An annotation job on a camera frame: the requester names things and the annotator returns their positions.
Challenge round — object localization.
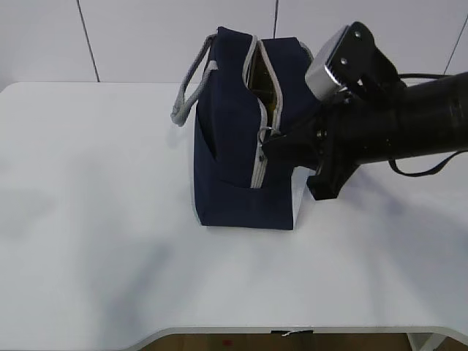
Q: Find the navy blue lunch bag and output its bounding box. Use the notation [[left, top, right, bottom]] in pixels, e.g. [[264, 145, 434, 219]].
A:
[[171, 27, 319, 230]]

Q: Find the black tape on table edge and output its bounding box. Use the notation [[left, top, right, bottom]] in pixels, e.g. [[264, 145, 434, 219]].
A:
[[271, 330, 314, 337]]

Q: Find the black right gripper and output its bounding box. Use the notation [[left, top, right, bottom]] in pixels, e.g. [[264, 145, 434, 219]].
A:
[[262, 91, 406, 200]]

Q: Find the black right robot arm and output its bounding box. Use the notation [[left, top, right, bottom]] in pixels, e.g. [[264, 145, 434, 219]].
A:
[[261, 73, 467, 200]]

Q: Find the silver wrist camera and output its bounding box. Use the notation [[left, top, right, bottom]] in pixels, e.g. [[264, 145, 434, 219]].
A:
[[305, 21, 404, 104]]

